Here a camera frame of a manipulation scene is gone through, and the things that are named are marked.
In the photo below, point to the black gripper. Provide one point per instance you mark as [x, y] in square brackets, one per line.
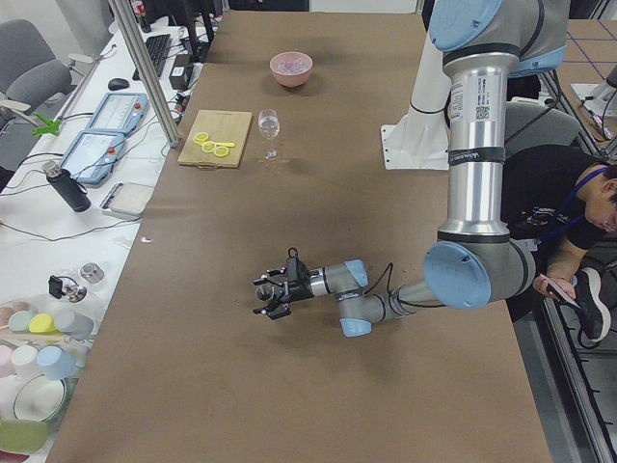
[300, 291]

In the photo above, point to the steel jigger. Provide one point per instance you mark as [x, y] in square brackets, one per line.
[264, 292]

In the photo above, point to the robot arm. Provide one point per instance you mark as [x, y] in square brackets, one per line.
[474, 262]

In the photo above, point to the clear wine glass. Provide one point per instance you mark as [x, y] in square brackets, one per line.
[269, 127]

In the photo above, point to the pink bowl of ice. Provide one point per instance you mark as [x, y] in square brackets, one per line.
[291, 69]

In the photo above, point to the lemon slice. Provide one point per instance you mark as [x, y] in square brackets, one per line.
[208, 146]
[221, 152]
[200, 138]

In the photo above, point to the lemon slice middle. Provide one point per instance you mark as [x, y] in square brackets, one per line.
[208, 146]

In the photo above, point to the kitchen scale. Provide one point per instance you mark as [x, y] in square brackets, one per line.
[127, 200]

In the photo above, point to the bamboo cutting board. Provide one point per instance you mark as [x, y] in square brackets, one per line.
[222, 126]

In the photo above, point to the small steel weight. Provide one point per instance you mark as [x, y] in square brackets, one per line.
[92, 273]

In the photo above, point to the grey cup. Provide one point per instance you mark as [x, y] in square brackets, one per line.
[73, 324]

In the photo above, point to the glass dispenser jar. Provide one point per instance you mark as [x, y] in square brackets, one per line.
[61, 287]

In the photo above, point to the black water bottle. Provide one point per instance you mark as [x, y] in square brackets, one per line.
[72, 192]

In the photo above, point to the lower teach pendant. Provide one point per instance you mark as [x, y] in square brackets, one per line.
[92, 155]

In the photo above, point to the teach pendant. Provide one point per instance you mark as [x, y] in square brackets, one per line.
[119, 112]
[92, 155]

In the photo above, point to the light blue cup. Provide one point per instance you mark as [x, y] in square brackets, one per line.
[55, 363]

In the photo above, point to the black power adapter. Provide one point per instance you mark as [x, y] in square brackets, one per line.
[181, 72]

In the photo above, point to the yellow cup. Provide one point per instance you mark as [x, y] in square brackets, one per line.
[42, 324]

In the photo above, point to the upper teach pendant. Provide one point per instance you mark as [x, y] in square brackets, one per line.
[119, 112]

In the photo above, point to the green cup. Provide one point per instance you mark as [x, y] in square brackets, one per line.
[19, 322]

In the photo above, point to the white plate green rim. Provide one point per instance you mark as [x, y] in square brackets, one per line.
[41, 399]

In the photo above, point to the white cup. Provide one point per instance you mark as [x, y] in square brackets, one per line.
[24, 360]

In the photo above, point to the black computer mouse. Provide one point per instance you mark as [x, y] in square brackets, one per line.
[116, 84]

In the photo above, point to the black keyboard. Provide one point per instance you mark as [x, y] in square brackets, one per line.
[158, 48]

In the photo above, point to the green clamp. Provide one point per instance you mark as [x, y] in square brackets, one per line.
[46, 126]

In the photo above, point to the pink cup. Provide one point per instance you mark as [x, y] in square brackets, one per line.
[6, 364]

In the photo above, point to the person in black shirt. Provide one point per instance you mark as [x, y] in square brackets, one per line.
[559, 202]

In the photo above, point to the grey office chair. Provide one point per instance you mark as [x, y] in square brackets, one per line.
[31, 75]

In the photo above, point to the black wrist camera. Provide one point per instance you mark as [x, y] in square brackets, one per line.
[296, 271]

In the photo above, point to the aluminium frame post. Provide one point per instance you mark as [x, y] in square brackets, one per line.
[133, 38]

